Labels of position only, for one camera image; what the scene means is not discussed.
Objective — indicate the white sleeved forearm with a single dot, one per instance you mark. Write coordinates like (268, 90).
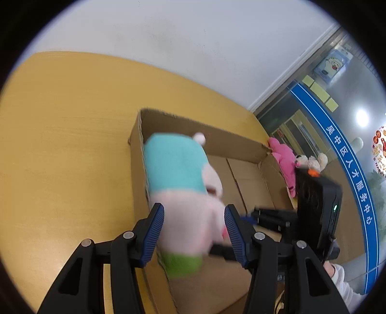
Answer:
(349, 296)

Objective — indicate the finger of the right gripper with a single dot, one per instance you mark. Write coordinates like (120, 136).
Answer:
(277, 220)
(230, 254)

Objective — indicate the teal pink plush doll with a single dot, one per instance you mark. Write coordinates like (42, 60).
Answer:
(181, 178)

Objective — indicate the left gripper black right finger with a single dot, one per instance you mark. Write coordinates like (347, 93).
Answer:
(308, 287)

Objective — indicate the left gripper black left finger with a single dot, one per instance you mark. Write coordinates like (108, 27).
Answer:
(78, 288)

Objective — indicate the cartoon poster on glass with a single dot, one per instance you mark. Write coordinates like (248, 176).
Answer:
(333, 63)

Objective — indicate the beige teddy bear plush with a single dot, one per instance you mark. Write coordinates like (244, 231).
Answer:
(316, 163)

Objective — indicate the brown cardboard box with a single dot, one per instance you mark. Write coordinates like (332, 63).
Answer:
(250, 177)

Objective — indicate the pink plush toy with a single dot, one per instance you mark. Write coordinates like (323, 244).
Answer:
(286, 160)

